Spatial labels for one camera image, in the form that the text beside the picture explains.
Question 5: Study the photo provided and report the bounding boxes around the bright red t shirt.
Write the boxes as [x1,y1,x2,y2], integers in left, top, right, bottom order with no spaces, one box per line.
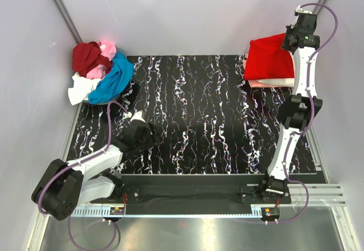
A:
[244,33,295,80]

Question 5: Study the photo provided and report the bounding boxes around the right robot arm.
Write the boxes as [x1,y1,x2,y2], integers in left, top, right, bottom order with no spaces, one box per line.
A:
[257,24,322,203]

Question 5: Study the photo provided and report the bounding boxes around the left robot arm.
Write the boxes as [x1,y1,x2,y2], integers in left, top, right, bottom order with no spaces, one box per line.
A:
[31,120,160,221]

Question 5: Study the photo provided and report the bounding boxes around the folded white t shirt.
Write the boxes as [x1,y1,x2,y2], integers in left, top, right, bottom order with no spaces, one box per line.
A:
[257,78,294,88]

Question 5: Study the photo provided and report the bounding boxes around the folded salmon t shirt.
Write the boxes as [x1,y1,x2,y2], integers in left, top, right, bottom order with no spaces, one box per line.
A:
[243,54,274,88]

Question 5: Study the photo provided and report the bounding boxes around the blue t shirt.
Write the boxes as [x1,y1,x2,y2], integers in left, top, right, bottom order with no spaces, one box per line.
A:
[88,52,134,105]

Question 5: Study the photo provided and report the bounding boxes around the pink t shirt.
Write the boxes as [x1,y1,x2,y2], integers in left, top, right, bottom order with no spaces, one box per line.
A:
[86,40,117,79]

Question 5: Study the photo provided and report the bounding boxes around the dark red t shirt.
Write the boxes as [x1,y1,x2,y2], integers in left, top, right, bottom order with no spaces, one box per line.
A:
[72,42,113,77]

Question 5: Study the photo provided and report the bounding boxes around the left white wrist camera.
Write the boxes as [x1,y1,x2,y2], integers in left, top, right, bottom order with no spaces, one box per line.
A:
[124,110,146,123]

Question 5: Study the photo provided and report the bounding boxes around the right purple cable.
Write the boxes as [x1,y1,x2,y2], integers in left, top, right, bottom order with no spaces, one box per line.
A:
[272,3,339,223]

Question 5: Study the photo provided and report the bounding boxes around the purple cable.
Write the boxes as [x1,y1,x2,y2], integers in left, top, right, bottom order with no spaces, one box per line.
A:
[272,3,339,223]
[36,100,134,215]

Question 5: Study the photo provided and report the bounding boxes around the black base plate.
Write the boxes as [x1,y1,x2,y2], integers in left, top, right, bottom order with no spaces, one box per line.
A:
[89,173,293,216]

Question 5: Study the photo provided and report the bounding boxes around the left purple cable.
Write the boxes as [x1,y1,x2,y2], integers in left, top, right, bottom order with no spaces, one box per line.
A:
[36,100,134,215]

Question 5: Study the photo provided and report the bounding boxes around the left aluminium corner post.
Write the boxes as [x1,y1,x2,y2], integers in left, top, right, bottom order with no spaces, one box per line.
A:
[53,0,82,44]

